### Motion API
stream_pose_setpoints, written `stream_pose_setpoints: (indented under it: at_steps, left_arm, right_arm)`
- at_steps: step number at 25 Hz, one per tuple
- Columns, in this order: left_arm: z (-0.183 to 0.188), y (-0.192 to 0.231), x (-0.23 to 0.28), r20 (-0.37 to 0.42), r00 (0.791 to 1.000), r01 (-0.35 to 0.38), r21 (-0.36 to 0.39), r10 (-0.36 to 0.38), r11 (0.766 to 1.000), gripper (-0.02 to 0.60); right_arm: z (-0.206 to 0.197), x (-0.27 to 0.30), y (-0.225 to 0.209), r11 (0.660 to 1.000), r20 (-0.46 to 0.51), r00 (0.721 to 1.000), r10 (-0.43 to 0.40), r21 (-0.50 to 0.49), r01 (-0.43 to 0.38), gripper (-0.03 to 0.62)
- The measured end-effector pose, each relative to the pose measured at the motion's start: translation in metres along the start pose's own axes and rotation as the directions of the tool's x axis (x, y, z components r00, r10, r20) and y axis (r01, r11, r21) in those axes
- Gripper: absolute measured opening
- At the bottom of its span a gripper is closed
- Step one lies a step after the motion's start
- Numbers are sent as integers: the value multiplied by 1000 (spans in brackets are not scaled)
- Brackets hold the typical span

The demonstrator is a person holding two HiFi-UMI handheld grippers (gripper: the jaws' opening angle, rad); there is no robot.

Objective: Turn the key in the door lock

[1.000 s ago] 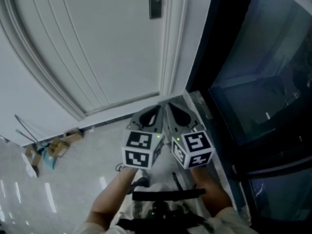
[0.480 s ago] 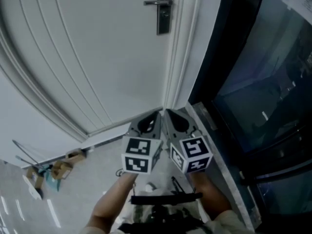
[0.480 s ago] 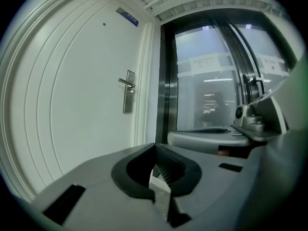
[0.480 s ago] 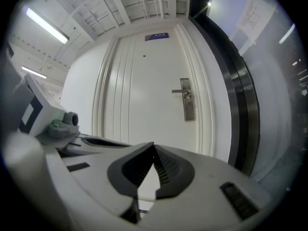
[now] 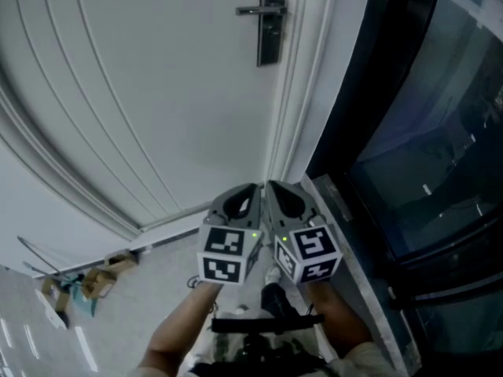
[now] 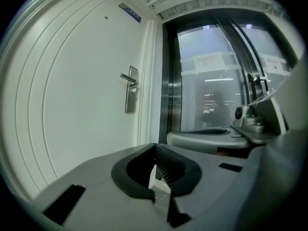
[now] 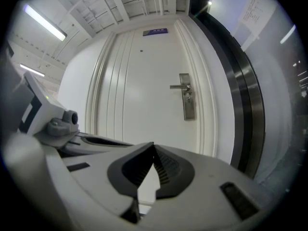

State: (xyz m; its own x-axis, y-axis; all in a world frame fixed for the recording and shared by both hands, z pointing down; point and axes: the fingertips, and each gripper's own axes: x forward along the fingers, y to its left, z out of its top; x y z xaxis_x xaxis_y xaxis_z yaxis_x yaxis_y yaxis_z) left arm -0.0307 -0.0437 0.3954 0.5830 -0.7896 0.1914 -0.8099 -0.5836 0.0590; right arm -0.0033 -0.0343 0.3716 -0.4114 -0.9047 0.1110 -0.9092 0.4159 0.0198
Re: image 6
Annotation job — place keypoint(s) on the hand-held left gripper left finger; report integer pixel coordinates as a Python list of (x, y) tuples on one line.
[(98, 174)]

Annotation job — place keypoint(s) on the blue door sign plate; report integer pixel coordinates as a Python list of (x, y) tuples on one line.
[(130, 11)]

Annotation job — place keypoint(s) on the right hand-held gripper camera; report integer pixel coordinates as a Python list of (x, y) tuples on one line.
[(240, 115)]

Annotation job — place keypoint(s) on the white panelled door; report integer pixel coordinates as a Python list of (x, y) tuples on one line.
[(151, 80)]

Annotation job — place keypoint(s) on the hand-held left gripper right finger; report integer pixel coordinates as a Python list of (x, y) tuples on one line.
[(216, 189)]

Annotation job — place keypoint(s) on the white paper notice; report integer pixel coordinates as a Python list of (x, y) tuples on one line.
[(274, 65), (209, 62)]

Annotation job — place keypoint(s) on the steel door lock plate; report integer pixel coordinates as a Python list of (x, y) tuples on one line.
[(131, 105)]

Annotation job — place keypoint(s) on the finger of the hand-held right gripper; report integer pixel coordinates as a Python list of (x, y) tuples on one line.
[(204, 141)]

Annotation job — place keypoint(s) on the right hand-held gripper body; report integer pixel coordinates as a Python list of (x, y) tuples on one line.
[(272, 119)]

